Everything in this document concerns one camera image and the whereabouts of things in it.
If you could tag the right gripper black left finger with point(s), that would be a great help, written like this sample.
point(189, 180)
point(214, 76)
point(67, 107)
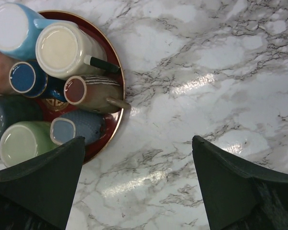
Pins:
point(37, 194)

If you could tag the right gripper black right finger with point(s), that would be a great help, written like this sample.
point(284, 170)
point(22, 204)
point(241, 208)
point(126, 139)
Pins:
point(239, 194)

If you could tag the light green mug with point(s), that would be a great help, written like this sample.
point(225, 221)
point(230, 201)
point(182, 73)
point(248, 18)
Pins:
point(25, 140)

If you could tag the grey-blue textured mug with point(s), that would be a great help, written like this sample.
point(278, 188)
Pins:
point(76, 123)

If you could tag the dark teal mug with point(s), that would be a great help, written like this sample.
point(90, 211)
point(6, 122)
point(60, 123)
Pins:
point(17, 108)

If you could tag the brown striped stoneware mug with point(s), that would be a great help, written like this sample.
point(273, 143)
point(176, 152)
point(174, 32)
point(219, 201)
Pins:
point(97, 94)

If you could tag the dark blue glazed mug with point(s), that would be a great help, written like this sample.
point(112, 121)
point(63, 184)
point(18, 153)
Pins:
point(28, 79)

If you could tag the pink mug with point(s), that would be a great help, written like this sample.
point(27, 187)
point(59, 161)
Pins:
point(6, 64)

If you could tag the light blue mug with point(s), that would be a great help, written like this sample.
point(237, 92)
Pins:
point(20, 27)

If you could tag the round red lacquer tray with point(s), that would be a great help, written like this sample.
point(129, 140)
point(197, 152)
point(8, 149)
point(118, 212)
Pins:
point(53, 108)

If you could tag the cream mug black handle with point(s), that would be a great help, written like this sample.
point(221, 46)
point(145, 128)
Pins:
point(63, 50)

